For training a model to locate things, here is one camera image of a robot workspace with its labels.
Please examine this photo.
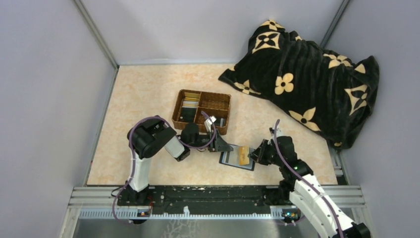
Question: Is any black floral patterned blanket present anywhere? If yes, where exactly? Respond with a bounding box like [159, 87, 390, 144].
[219, 20, 380, 149]

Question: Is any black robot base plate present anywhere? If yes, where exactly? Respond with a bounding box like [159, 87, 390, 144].
[116, 185, 303, 219]

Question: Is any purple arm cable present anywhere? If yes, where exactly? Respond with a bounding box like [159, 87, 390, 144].
[273, 119, 345, 238]
[111, 111, 218, 226]

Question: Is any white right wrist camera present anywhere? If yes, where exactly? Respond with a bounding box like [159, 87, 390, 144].
[269, 127, 284, 140]

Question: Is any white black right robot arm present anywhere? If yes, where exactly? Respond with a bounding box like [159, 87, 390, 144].
[248, 136, 371, 238]

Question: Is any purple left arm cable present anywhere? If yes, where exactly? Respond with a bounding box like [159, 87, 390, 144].
[111, 111, 218, 226]

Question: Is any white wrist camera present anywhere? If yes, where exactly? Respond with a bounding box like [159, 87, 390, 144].
[204, 116, 216, 133]
[269, 127, 284, 140]

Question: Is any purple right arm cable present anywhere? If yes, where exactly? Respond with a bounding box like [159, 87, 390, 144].
[273, 119, 345, 238]

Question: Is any brown wicker divided basket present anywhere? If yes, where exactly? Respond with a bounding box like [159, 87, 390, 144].
[171, 89, 231, 135]

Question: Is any black leather card holder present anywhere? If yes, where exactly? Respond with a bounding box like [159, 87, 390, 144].
[219, 144, 255, 171]

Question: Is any aluminium frame rail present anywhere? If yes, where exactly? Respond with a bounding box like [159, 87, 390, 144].
[67, 185, 367, 221]

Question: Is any silver card in basket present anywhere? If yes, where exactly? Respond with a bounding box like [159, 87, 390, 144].
[182, 100, 199, 108]

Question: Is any black card in basket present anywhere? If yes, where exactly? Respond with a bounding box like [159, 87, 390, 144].
[179, 108, 197, 123]

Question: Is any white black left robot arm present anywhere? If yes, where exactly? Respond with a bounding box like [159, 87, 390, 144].
[123, 116, 233, 200]

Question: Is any gold card in basket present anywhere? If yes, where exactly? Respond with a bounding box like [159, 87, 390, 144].
[184, 92, 200, 101]

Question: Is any gold credit card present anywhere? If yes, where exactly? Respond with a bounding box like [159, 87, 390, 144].
[238, 146, 250, 166]

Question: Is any black wallet in basket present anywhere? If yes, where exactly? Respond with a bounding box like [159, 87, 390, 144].
[214, 118, 226, 128]

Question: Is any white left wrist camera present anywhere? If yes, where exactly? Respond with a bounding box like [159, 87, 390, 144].
[204, 116, 216, 133]

